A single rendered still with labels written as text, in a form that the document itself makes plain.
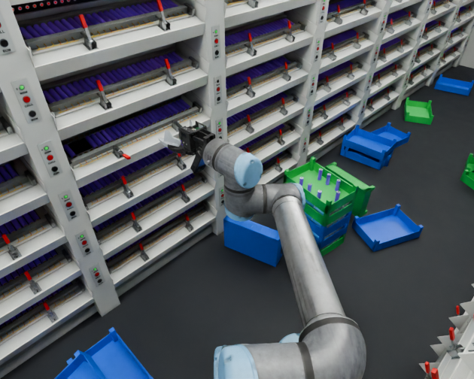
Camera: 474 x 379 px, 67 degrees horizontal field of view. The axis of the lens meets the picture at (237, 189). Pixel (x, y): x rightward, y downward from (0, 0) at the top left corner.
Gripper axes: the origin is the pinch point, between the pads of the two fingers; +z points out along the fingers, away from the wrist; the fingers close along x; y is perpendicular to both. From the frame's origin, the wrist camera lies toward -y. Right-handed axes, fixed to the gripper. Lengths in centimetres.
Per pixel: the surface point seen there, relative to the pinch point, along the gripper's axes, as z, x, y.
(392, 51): 23, -215, -28
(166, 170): 21.5, -7.6, -28.5
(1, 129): 22.7, 42.8, 11.2
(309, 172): -7, -75, -52
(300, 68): 21, -98, -9
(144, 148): 16.5, 2.9, -10.7
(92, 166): 18.8, 22.8, -9.9
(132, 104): 15.9, 4.0, 7.8
